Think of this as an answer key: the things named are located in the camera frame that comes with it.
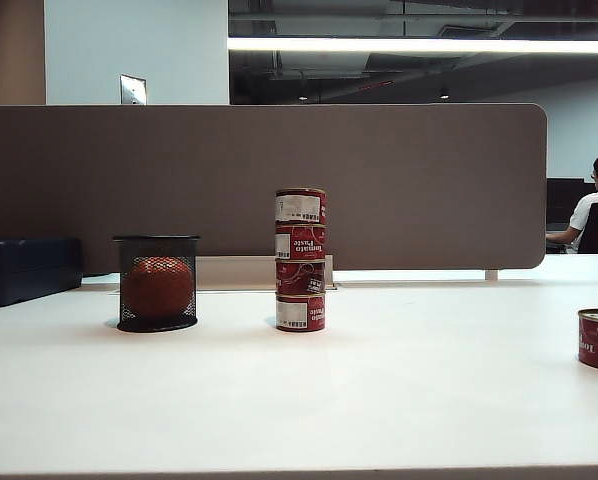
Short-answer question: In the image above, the brown desk divider panel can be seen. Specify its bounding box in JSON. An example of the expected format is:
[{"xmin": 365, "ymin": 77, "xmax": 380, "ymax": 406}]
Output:
[{"xmin": 0, "ymin": 103, "xmax": 549, "ymax": 272}]

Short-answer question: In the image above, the black mesh pen holder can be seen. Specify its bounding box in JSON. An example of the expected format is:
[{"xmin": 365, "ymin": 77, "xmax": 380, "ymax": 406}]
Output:
[{"xmin": 112, "ymin": 234, "xmax": 201, "ymax": 334}]

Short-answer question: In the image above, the orange ball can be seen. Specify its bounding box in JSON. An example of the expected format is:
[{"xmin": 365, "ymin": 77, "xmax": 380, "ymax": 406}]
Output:
[{"xmin": 127, "ymin": 256, "xmax": 193, "ymax": 319}]

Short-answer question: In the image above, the white ceiling light strip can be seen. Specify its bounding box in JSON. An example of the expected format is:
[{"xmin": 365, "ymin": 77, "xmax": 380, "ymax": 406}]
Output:
[{"xmin": 227, "ymin": 37, "xmax": 598, "ymax": 55}]

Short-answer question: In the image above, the computer monitor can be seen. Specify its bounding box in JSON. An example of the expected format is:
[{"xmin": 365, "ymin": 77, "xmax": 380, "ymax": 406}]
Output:
[{"xmin": 546, "ymin": 178, "xmax": 587, "ymax": 236}]

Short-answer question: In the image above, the dark blue box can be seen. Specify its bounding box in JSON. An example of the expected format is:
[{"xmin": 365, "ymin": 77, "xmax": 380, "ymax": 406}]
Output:
[{"xmin": 0, "ymin": 237, "xmax": 84, "ymax": 310}]

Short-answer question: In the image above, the person in white shirt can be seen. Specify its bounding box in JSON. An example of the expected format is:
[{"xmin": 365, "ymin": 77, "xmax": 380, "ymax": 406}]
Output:
[{"xmin": 546, "ymin": 152, "xmax": 598, "ymax": 255}]

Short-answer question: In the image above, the metal wall switch plate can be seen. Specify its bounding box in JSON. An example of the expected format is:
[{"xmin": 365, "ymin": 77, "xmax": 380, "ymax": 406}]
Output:
[{"xmin": 119, "ymin": 74, "xmax": 148, "ymax": 106}]

